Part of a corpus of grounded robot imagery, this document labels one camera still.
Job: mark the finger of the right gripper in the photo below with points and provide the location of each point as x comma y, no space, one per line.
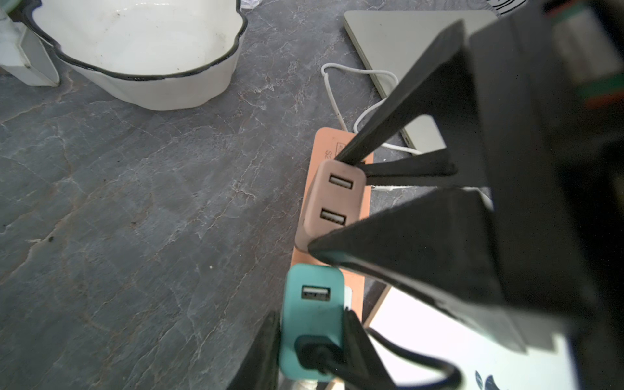
438,249
440,84

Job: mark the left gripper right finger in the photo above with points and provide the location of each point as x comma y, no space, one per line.
361,359

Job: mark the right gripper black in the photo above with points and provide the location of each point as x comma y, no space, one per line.
555,166

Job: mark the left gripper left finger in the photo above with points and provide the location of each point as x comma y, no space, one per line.
260,367

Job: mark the teal charger adapter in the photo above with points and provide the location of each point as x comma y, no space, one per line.
312,314

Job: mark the pink power strip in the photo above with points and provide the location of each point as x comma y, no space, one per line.
328,143

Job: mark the grey laptop back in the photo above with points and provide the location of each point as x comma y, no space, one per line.
393,41

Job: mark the silver laptop front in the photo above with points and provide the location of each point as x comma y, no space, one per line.
417,327

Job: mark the white scalloped bowl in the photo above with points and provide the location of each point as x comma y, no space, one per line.
158,55

